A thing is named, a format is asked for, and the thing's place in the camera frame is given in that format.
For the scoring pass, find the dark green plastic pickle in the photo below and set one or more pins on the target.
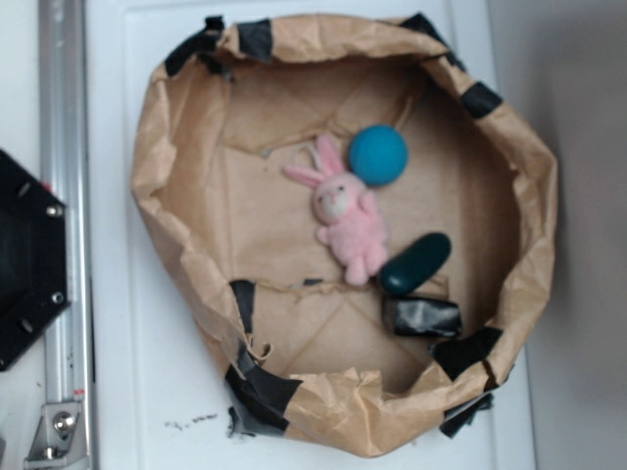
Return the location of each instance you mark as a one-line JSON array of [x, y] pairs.
[[421, 260]]

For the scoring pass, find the pink plush bunny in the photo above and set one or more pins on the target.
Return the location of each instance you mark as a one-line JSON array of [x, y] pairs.
[[352, 226]]

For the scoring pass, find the blue ball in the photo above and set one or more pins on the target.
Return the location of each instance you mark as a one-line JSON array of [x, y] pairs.
[[378, 155]]

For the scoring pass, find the black tape-wrapped block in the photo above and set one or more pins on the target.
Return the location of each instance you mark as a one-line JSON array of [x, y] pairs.
[[424, 317]]

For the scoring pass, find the brown paper bag bin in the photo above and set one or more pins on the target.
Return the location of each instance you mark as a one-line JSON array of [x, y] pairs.
[[304, 354]]

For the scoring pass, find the white tray board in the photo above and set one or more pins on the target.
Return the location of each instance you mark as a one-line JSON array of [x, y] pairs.
[[161, 402]]

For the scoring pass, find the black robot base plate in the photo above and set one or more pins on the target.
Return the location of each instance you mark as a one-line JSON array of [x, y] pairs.
[[34, 266]]

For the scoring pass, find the aluminium extrusion rail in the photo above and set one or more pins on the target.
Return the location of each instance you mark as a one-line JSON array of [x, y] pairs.
[[63, 158]]

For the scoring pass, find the metal corner bracket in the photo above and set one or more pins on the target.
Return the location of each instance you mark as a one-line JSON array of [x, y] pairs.
[[60, 441]]

